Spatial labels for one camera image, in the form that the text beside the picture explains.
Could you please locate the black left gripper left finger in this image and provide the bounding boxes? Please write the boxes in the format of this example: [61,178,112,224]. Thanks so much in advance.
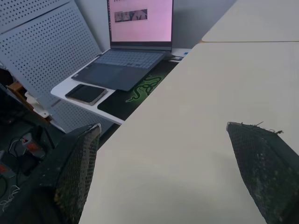
[35,123,102,224]

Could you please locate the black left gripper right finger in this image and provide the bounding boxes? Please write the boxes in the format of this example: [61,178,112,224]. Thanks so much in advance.
[226,121,299,224]

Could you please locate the grey power strip red switches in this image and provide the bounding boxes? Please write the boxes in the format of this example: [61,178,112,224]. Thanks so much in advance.
[18,136,46,158]

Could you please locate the white side desk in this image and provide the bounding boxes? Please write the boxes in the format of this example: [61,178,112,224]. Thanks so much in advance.
[50,48,192,126]

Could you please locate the black smartphone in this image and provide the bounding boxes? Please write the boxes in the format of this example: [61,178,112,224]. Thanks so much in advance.
[64,84,108,106]

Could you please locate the black mouse mat green logo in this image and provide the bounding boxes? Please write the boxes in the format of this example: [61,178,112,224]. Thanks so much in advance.
[97,59,182,121]

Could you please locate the white perforated metal panel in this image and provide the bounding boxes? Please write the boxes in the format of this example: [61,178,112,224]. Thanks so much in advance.
[0,0,103,133]

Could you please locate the grey open laptop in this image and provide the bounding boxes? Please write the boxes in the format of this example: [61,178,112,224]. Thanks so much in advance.
[71,0,175,91]

